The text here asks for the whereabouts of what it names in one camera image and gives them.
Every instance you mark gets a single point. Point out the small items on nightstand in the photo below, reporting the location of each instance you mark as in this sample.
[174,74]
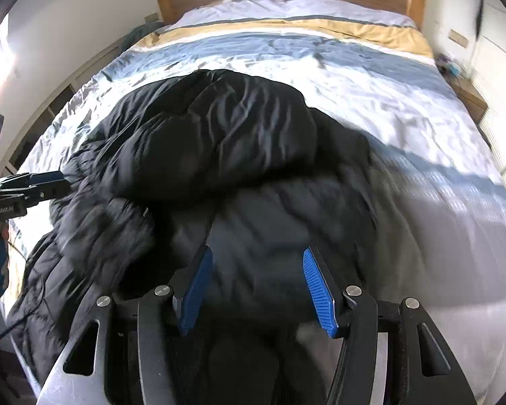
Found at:
[455,67]

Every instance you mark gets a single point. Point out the wooden nightstand with small items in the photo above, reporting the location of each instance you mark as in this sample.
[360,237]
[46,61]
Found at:
[470,97]

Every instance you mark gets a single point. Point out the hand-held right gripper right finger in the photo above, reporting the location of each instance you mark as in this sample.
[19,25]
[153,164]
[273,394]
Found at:
[320,295]

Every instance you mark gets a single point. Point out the dark green cloth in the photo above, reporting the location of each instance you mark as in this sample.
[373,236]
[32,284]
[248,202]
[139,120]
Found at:
[139,36]

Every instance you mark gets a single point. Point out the white wardrobe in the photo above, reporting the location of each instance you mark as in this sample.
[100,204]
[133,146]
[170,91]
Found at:
[501,84]

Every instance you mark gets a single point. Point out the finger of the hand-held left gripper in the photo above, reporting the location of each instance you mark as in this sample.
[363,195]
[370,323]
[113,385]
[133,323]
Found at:
[46,177]
[42,194]

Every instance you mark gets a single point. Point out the black puffer coat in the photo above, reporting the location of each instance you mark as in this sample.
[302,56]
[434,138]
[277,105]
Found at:
[236,143]

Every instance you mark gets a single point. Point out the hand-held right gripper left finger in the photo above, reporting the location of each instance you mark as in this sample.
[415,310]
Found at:
[196,291]

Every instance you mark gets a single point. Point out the striped bed duvet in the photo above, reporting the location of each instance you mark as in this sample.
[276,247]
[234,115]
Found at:
[405,135]

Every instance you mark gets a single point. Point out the black wardrobe tassel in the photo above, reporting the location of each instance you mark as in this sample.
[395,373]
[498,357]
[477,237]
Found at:
[478,12]

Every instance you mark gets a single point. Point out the wall switch plate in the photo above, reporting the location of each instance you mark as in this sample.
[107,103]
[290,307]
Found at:
[150,17]
[457,37]

